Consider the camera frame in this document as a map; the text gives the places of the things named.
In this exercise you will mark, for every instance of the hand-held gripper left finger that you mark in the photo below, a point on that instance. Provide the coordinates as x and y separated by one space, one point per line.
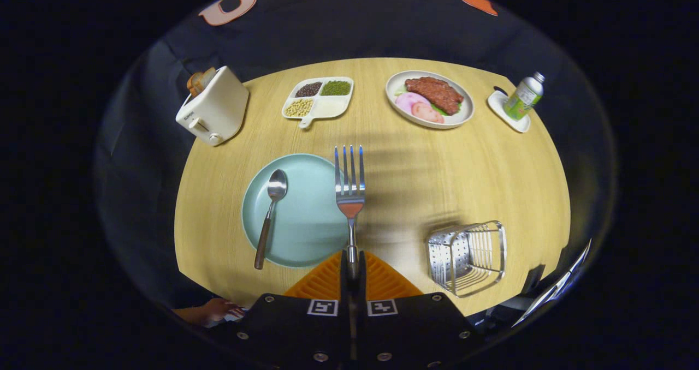
344 291

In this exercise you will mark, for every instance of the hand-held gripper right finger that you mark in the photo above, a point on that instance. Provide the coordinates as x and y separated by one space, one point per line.
361 291

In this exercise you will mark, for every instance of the silver metal fork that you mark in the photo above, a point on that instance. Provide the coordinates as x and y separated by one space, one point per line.
349 201

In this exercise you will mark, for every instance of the pale green round plate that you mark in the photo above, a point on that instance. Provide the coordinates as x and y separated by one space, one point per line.
311 217

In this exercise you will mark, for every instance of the white divided snack tray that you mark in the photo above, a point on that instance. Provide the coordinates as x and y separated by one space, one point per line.
330 108

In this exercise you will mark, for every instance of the pile of yellow soybeans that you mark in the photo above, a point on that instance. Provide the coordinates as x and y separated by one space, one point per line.
299 107

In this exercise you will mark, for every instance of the reddish ham slice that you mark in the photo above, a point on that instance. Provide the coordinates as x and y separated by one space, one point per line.
428 113

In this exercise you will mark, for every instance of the pale pink ham slice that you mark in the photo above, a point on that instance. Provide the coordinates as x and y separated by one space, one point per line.
407 101

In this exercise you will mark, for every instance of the white oval food plate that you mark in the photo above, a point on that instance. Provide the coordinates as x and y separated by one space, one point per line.
461 120

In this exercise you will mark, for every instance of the pile of green beans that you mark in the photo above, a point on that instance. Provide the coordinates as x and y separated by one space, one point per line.
335 88

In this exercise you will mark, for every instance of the pile of dark beans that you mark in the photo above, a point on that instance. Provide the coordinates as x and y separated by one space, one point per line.
309 89

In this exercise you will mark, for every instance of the brown grilled steak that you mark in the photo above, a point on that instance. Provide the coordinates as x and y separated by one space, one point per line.
434 93

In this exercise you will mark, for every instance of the cream white toaster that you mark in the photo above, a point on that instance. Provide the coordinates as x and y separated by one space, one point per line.
218 108

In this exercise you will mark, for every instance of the white square coaster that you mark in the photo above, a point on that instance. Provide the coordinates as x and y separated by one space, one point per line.
499 108

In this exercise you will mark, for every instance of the green label drink bottle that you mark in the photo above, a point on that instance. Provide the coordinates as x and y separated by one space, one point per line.
521 100

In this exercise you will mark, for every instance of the brown toast slice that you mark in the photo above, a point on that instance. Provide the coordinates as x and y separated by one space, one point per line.
208 76
195 84

